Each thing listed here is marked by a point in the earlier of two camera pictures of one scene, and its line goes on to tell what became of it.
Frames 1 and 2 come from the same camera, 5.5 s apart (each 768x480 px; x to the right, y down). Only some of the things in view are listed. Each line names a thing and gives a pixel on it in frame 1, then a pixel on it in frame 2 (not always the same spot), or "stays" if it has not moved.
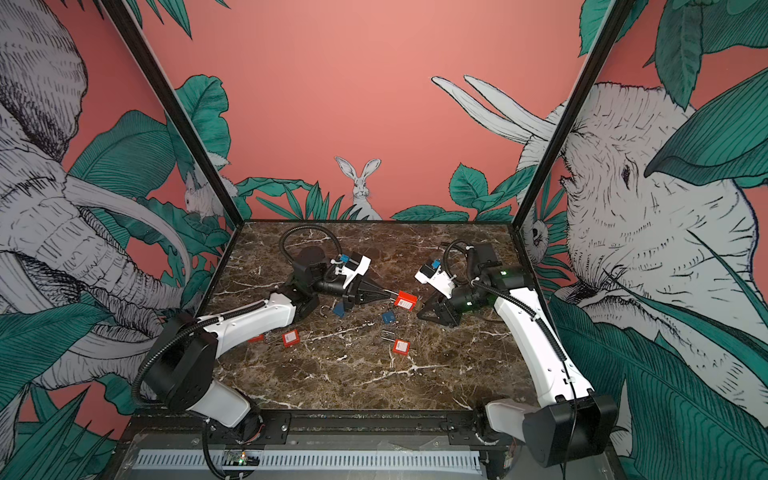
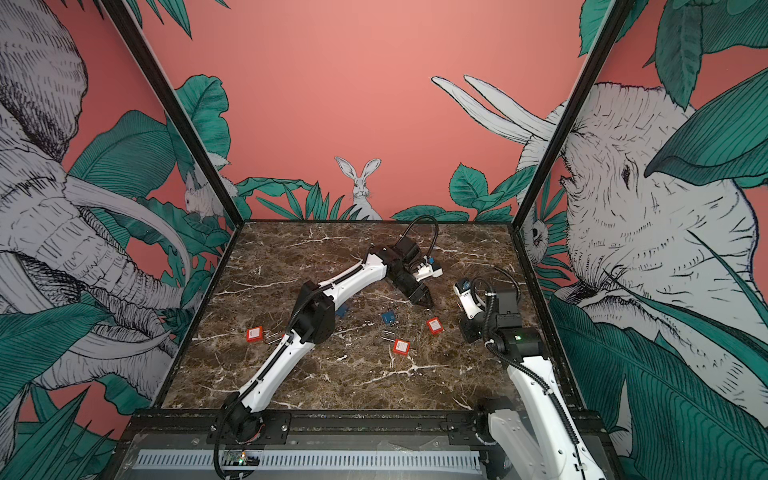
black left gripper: [360, 293] -> [416, 295]
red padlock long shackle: [406, 300] -> [435, 326]
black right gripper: [438, 305] -> [469, 333]
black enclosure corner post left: [177, 108] stays
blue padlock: [388, 317] stays
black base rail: [319, 429] stays
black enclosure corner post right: [594, 67] stays
